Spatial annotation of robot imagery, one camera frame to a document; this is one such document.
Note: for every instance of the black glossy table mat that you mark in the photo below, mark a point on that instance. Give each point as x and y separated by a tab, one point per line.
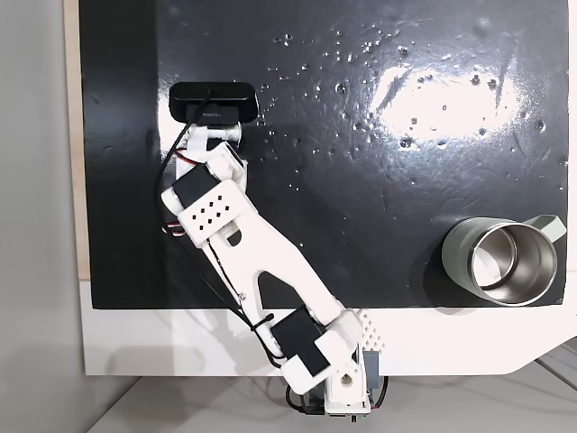
338	203

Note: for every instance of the light wooden board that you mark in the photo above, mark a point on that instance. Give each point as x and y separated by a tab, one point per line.
72	135

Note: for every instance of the grey steel mug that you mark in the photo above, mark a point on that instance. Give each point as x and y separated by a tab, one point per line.
455	252

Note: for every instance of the grey control board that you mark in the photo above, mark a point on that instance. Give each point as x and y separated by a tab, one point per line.
371	370

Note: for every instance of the black oval camera box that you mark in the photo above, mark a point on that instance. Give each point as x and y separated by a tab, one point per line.
212	101

